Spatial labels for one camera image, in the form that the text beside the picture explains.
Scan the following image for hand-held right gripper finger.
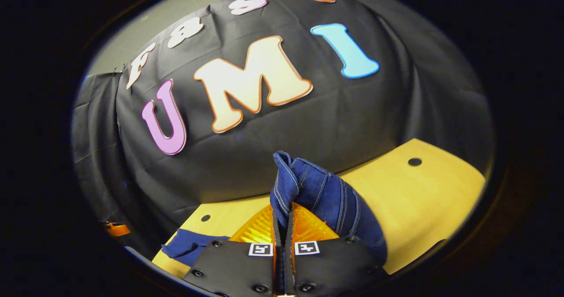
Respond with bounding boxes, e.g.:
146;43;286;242
183;204;285;297
284;202;388;297

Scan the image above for blue jeans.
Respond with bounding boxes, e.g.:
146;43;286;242
161;151;388;267

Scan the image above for black backdrop cloth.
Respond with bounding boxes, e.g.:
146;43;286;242
71;0;494;249

